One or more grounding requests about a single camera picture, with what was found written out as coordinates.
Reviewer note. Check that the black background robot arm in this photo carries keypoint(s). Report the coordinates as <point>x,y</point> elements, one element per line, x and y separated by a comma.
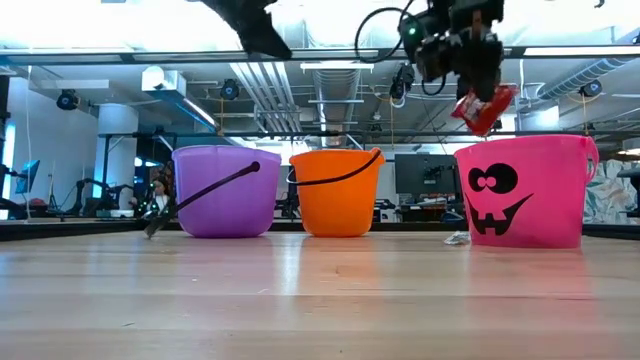
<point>95,192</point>

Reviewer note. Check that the black round ceiling spotlight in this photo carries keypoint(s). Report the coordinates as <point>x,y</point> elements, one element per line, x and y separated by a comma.
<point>67,100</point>
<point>591,89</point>
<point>230,90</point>

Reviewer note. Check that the silver ribbed ventilation duct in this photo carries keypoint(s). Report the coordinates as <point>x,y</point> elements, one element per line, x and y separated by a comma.
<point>585,75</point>
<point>336,85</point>

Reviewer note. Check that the black computer monitor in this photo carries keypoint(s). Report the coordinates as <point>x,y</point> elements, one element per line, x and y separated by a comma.
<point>425,172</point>

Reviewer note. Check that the clear wrapper stick candy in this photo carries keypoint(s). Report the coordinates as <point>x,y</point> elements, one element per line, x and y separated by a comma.
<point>457,238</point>

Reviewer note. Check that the black hanging ceiling device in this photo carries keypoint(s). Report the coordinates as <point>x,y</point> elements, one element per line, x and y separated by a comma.
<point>402,82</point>

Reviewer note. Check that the red candy packet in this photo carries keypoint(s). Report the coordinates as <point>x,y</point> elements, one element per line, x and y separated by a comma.
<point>482,112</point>

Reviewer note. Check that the person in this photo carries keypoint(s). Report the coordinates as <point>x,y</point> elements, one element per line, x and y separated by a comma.
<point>159,192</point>

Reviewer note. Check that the leaf patterned panel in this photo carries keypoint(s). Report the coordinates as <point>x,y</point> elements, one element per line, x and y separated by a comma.
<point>607,190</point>

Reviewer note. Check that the pink halloween bucket black face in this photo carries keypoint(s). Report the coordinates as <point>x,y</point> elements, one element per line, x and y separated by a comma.
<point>550,210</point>

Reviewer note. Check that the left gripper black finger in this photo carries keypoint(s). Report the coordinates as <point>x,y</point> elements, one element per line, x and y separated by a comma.
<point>255,30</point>

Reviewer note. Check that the orange plastic halloween bucket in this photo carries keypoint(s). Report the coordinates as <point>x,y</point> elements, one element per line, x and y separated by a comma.
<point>335,210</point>

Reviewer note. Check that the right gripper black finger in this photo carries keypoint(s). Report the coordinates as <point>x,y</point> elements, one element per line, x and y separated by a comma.
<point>480,89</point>

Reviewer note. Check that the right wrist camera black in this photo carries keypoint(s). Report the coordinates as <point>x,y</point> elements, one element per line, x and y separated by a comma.
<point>417,37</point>

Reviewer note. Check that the blue lit monitor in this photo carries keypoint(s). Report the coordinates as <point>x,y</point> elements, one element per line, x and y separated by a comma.
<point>27,175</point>

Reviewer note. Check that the black aluminium rig frame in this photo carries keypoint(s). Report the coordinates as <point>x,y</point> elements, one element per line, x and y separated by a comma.
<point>75,230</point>

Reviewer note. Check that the purple plastic halloween bucket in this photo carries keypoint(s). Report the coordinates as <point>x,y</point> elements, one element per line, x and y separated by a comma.
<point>225,200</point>

